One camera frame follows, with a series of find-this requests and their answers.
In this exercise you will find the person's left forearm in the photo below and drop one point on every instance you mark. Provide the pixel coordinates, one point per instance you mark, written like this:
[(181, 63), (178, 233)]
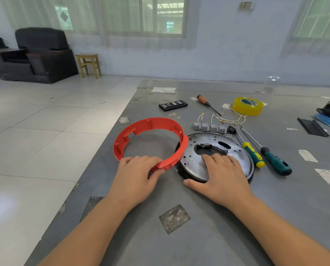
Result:
[(90, 238)]

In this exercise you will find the person's right forearm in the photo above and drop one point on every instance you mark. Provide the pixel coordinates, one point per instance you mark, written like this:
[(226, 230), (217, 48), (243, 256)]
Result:
[(278, 238)]

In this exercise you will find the wide sheer curtain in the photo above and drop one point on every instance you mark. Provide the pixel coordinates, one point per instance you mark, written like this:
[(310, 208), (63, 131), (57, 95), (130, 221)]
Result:
[(120, 42)]

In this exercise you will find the small white card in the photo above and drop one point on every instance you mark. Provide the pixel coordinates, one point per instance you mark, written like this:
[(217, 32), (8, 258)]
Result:
[(226, 106)]

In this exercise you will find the person's left hand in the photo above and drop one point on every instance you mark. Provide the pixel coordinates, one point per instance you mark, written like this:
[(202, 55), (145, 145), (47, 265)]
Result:
[(131, 182)]

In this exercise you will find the black bit set case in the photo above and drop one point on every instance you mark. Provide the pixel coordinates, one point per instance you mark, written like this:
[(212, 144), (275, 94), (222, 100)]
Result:
[(173, 105)]

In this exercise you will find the clear acrylic stand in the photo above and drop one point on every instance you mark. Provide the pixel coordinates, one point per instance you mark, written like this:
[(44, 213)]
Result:
[(270, 85)]

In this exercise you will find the wide window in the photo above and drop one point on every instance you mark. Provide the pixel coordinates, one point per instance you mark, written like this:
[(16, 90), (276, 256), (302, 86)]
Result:
[(148, 16)]

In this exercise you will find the narrow window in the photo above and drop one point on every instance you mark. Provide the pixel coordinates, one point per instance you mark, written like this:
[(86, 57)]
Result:
[(320, 19)]

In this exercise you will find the black armchair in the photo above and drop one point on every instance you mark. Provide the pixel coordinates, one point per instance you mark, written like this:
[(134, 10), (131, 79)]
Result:
[(45, 52)]

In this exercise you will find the person's right hand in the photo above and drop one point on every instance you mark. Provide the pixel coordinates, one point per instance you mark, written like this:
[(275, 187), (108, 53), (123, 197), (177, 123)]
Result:
[(225, 182)]

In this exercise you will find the black metal round plate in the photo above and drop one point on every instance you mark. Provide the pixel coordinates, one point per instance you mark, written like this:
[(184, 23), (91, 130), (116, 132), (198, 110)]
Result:
[(191, 166)]

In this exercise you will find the black flat plate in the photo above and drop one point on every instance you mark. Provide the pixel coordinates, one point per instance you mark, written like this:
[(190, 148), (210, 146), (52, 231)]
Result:
[(311, 127)]

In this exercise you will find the wooden stool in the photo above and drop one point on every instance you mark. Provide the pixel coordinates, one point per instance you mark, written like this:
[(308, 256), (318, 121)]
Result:
[(88, 55)]

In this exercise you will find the wall switch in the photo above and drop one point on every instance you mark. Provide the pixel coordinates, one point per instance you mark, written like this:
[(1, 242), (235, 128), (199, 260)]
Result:
[(245, 6)]

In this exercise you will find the dark green black screwdriver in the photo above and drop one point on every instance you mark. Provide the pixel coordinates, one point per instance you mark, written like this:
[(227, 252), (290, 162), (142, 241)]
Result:
[(277, 163)]

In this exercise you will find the white paper sheet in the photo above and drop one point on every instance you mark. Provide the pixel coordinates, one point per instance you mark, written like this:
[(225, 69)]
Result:
[(163, 90)]

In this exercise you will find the narrow sheer curtain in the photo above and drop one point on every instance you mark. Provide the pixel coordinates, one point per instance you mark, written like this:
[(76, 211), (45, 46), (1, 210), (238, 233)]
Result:
[(311, 48)]

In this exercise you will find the small black plug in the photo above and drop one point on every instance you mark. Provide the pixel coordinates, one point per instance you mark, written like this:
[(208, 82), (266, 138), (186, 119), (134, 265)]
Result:
[(230, 130)]

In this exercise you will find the yellow tape roll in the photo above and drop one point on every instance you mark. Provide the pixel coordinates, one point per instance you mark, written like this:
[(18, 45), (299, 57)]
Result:
[(245, 110)]

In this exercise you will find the small white sticker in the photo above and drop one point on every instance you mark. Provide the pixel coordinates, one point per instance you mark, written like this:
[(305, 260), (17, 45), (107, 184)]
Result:
[(194, 98), (292, 129)]

